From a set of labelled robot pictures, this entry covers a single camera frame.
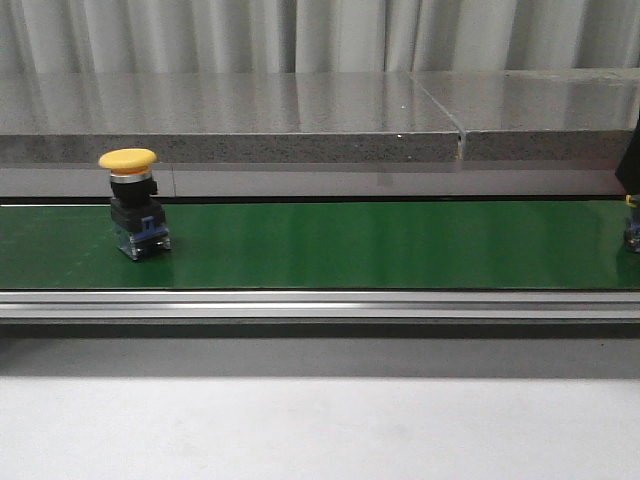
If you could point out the grey stone slab right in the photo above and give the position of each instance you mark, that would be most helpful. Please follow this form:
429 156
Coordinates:
576 117

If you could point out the grey stone slab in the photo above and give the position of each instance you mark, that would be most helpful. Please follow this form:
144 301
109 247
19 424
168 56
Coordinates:
576 117
224 118

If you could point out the grey pleated curtain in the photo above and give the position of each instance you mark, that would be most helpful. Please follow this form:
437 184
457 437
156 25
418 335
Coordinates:
316 36

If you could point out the green conveyor belt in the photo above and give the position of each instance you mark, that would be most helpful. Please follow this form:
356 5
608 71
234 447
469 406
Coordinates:
348 245

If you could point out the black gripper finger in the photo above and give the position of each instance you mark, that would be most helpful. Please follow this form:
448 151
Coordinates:
628 170

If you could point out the aluminium conveyor frame rail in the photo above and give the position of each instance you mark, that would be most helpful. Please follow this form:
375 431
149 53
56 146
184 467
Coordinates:
264 307

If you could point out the grey stone slab left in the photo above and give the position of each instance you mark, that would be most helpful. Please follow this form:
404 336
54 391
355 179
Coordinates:
224 118

